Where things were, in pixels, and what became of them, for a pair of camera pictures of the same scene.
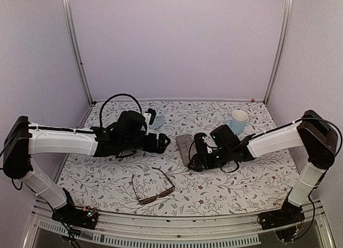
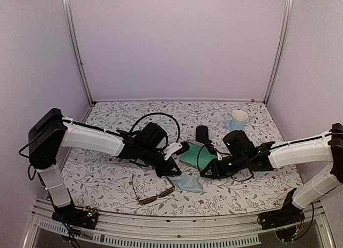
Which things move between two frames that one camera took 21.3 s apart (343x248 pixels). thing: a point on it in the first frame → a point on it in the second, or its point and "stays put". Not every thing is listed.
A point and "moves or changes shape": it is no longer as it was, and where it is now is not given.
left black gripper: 152,148 → 165,170
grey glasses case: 184,142 moves or changes shape
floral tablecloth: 157,183 stays put
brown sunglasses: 145,201 stays put
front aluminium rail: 234,229 stays put
